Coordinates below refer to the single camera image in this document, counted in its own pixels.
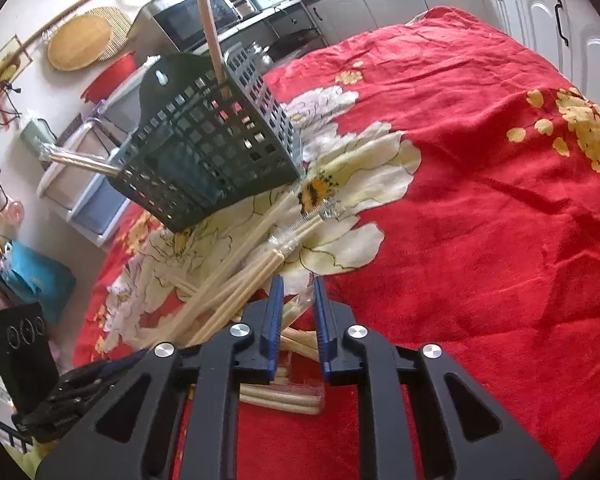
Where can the blue plastic drawer unit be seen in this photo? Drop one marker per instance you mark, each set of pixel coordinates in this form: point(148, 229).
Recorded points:
point(122, 110)

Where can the pile of chopsticks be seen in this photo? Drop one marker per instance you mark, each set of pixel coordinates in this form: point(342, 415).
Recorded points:
point(240, 270)

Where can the wooden chopstick pair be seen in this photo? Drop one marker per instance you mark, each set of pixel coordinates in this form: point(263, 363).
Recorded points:
point(300, 305)
point(75, 160)

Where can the long wooden rolling pin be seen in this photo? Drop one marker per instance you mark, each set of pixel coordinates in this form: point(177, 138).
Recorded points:
point(65, 15)

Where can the red plastic basin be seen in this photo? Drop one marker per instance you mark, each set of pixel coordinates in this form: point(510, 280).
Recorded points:
point(110, 77)

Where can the blue plastic bag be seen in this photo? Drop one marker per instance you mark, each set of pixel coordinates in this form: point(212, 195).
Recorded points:
point(40, 280)

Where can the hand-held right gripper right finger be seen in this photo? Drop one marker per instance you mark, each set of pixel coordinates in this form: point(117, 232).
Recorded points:
point(321, 325)

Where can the white kitchen cabinets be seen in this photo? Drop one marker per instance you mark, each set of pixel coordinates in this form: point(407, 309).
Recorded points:
point(530, 5)

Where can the red floral blanket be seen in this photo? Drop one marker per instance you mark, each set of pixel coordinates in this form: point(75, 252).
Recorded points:
point(455, 210)

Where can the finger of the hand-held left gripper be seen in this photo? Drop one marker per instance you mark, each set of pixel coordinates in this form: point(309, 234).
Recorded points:
point(87, 397)
point(100, 372)

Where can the black frying pan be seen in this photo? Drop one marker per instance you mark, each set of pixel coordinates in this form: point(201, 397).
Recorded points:
point(297, 37)

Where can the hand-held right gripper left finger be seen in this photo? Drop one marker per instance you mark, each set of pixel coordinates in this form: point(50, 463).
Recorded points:
point(276, 320)

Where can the fruit picture wall tile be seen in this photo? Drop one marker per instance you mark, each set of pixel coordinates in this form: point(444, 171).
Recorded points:
point(0, 75)

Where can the round bamboo board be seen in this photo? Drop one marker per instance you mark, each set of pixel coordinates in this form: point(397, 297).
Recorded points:
point(77, 42)

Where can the black microwave oven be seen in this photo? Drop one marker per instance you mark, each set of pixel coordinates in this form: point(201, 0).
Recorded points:
point(195, 20)

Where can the round bamboo mat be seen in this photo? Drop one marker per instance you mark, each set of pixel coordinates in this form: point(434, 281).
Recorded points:
point(121, 27)

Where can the beige and blue drawer unit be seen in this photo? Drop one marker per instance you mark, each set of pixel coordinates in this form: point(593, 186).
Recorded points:
point(92, 210)

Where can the dark green plastic utensil basket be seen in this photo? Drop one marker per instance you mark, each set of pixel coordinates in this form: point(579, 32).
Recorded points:
point(205, 160)

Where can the tall chopstick pair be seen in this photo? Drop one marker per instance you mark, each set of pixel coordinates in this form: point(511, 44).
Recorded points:
point(210, 30)

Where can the metal shelf rack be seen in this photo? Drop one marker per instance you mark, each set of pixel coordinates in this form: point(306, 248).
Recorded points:
point(290, 17)

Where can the green thermos bottle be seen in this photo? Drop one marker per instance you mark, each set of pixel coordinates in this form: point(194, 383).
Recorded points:
point(37, 137)

